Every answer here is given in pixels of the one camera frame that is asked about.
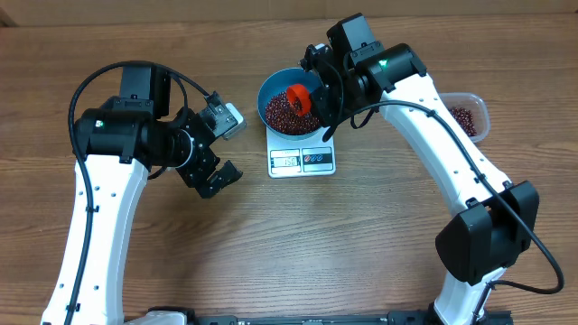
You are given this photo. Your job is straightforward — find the blue bowl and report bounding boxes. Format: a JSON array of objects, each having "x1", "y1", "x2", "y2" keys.
[{"x1": 257, "y1": 68, "x2": 322, "y2": 141}]

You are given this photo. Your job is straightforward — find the beans in blue bowl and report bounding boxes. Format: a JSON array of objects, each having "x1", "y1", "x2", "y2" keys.
[{"x1": 266, "y1": 92, "x2": 321, "y2": 135}]

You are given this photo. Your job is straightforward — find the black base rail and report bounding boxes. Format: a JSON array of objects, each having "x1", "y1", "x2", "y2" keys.
[{"x1": 126, "y1": 306, "x2": 514, "y2": 325}]

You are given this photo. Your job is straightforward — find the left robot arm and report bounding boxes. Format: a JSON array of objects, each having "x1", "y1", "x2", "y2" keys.
[{"x1": 42, "y1": 60, "x2": 246, "y2": 324}]

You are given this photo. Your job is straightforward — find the white kitchen scale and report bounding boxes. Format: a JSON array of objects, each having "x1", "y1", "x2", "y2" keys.
[{"x1": 266, "y1": 127, "x2": 337, "y2": 179}]

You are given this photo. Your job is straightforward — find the red adzuki beans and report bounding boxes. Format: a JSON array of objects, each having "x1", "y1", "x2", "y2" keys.
[{"x1": 449, "y1": 107, "x2": 477, "y2": 137}]

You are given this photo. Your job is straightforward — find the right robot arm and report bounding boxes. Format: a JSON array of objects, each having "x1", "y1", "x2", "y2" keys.
[{"x1": 300, "y1": 14, "x2": 539, "y2": 324}]

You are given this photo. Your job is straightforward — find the clear plastic container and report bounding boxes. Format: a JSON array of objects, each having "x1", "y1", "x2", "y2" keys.
[{"x1": 440, "y1": 92, "x2": 490, "y2": 143}]

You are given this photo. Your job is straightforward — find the red measuring scoop blue handle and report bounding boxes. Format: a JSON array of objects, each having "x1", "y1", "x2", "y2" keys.
[{"x1": 286, "y1": 84, "x2": 312, "y2": 116}]

